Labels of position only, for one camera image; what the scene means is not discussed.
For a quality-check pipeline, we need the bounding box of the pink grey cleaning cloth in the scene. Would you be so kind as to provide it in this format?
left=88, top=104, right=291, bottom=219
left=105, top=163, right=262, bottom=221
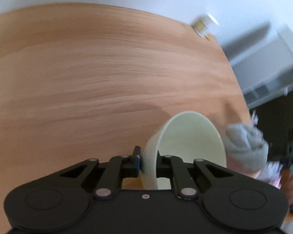
left=223, top=123, right=282, bottom=189

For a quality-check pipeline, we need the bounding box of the white appliance with grille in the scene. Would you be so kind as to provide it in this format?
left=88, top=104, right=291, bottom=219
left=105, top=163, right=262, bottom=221
left=222, top=23, right=293, bottom=109

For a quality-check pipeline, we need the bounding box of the white pill bottle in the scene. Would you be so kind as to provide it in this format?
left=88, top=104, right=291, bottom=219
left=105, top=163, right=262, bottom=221
left=191, top=13, right=220, bottom=36

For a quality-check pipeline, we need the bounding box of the person right hand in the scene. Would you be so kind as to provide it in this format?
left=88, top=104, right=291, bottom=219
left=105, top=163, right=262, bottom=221
left=278, top=166, right=293, bottom=215

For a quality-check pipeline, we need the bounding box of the pale yellow bowl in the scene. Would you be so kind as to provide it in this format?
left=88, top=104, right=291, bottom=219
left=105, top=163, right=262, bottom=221
left=141, top=111, right=227, bottom=190

